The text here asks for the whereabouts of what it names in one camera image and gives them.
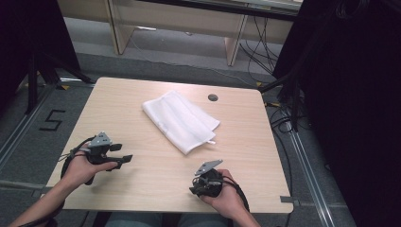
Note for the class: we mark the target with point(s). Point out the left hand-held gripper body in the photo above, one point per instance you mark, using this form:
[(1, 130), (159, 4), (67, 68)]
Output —
[(98, 148)]

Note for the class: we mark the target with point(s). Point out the person's left hand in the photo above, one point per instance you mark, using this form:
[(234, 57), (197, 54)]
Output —
[(78, 170)]

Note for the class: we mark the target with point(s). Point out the black metal stand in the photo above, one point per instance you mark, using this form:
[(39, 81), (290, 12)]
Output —
[(31, 82), (294, 101)]

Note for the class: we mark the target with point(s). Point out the metal floor rail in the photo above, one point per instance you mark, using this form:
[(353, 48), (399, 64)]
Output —
[(310, 176), (22, 126)]

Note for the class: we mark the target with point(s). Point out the person's right hand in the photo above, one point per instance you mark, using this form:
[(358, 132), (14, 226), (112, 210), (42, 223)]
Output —
[(230, 198)]

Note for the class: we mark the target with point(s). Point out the white mesh zipper bag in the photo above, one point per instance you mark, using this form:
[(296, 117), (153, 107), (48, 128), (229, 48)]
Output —
[(179, 121)]

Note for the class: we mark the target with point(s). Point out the light wooden desk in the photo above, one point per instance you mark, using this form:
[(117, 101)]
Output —
[(176, 19)]

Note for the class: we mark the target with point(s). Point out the black curtain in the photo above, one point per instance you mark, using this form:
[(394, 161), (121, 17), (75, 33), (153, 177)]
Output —
[(353, 94), (28, 38)]

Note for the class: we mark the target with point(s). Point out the person's blue jeans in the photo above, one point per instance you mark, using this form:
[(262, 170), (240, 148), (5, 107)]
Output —
[(135, 220)]

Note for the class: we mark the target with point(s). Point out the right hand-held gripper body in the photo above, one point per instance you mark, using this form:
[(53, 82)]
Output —
[(209, 183)]

